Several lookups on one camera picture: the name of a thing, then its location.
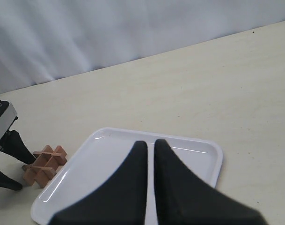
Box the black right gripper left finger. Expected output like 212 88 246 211
49 141 148 225

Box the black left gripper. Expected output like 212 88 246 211
0 130 36 190

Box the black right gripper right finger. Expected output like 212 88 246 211
154 139 267 225

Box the wooden interlocking puzzle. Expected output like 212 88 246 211
22 145 67 188

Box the white plastic tray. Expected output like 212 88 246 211
30 127 223 225

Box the white curtain backdrop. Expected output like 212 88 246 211
0 0 285 93

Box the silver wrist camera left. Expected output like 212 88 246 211
0 100 18 139

